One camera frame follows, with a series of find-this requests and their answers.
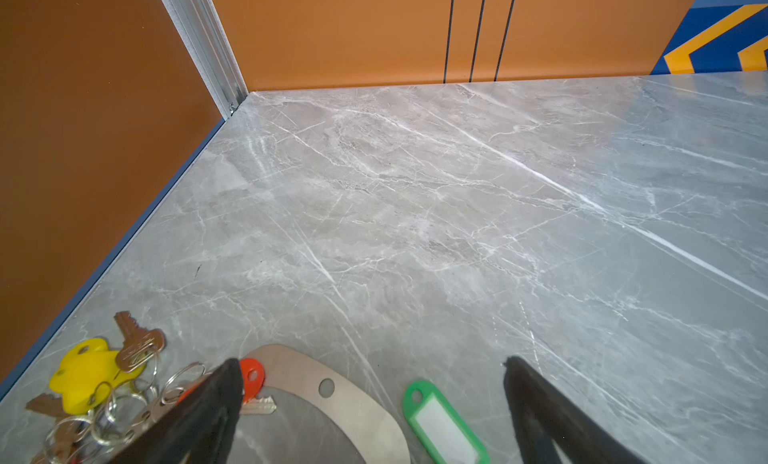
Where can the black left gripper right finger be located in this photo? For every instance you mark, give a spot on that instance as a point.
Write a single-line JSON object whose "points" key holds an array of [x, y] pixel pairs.
{"points": [[547, 424]]}

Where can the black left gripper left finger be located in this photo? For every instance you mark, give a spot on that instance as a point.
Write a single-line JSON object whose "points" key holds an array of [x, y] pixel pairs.
{"points": [[200, 429]]}

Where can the green plastic key tag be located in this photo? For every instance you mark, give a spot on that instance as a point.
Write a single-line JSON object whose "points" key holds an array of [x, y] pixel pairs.
{"points": [[438, 426]]}

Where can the red capped key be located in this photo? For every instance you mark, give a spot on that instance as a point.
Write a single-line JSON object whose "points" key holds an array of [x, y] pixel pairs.
{"points": [[253, 374]]}

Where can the silver split rings cluster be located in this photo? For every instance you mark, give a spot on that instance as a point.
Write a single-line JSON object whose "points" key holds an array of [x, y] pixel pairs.
{"points": [[128, 410]]}

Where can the bronze key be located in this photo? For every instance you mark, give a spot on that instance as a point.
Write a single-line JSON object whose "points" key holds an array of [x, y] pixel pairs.
{"points": [[139, 344]]}

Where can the yellow plastic key fob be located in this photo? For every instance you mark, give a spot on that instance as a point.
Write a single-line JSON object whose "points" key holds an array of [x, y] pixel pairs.
{"points": [[86, 375]]}

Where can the aluminium corner post left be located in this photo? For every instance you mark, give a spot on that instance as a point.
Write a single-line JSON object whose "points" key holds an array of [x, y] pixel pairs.
{"points": [[202, 33]]}

